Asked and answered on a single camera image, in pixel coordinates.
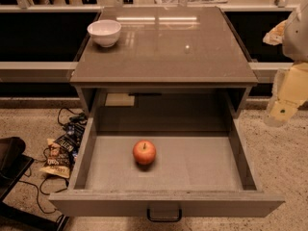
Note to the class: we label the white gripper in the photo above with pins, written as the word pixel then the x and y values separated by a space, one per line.
pixel 296 38

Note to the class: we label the red apple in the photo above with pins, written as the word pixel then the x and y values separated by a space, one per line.
pixel 144 152

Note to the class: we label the grey cabinet with glossy top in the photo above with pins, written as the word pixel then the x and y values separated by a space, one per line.
pixel 164 49

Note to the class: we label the grey open drawer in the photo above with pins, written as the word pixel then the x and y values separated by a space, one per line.
pixel 202 165

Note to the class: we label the cream label inside cabinet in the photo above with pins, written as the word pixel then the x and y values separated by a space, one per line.
pixel 119 100

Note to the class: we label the white ceramic bowl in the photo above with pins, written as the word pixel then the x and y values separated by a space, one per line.
pixel 105 32

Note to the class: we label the dark blue snack bag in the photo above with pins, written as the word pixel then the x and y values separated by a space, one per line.
pixel 71 139

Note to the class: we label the yellow snack bag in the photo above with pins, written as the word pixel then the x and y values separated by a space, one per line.
pixel 57 162

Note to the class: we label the black drawer handle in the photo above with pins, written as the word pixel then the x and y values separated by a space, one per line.
pixel 164 217

